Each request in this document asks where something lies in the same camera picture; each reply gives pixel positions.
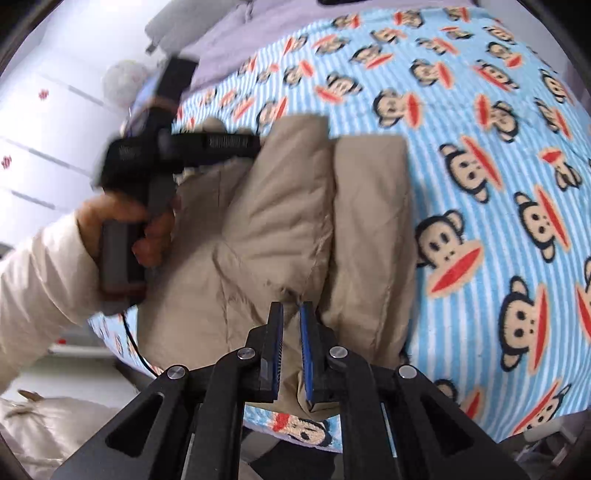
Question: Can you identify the khaki puffer jacket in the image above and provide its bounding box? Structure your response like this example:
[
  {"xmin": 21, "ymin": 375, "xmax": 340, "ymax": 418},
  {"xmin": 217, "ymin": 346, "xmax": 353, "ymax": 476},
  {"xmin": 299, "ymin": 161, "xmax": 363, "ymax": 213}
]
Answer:
[{"xmin": 137, "ymin": 115, "xmax": 417, "ymax": 421}]

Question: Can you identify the cream sleeved left forearm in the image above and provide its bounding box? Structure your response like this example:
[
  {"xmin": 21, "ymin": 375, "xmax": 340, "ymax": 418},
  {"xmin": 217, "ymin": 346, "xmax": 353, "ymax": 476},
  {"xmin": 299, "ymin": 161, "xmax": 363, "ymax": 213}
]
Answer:
[{"xmin": 0, "ymin": 211, "xmax": 119, "ymax": 393}]

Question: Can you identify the left hand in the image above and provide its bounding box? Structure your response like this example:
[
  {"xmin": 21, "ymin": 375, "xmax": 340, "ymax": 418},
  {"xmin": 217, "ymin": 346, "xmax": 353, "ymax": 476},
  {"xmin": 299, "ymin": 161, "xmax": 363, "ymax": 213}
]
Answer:
[{"xmin": 75, "ymin": 192, "xmax": 181, "ymax": 268}]

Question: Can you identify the grey quilted headboard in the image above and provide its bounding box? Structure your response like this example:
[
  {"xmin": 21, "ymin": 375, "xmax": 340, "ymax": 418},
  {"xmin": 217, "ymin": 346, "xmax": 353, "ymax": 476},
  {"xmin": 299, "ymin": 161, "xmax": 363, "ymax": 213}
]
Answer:
[{"xmin": 144, "ymin": 0, "xmax": 246, "ymax": 55}]

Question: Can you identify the cream garment on floor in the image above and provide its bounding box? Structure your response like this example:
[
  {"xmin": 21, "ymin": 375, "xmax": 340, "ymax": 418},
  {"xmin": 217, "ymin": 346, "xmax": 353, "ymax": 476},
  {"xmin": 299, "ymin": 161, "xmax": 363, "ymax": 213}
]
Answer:
[{"xmin": 1, "ymin": 390, "xmax": 118, "ymax": 479}]

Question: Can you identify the blue striped monkey blanket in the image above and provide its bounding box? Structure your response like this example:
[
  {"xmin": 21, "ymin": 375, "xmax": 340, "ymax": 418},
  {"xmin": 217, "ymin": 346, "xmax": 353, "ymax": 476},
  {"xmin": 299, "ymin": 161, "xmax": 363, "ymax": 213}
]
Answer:
[{"xmin": 87, "ymin": 5, "xmax": 591, "ymax": 453}]

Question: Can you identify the purple duvet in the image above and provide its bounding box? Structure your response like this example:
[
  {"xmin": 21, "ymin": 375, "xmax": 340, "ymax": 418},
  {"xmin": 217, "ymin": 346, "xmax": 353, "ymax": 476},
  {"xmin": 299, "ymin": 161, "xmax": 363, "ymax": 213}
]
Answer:
[{"xmin": 181, "ymin": 0, "xmax": 417, "ymax": 91}]

